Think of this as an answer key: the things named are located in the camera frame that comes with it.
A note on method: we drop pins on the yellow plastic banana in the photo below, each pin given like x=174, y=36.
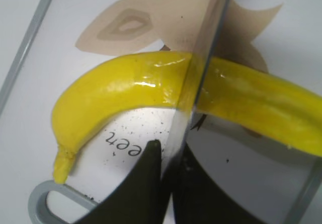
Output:
x=268, y=105

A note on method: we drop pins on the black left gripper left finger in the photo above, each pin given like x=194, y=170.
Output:
x=135, y=200

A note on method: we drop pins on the white handled kitchen knife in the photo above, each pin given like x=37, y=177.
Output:
x=192, y=85

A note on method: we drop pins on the grey rimmed white cutting board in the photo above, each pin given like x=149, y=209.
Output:
x=261, y=175

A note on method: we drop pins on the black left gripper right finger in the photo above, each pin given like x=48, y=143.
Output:
x=197, y=198

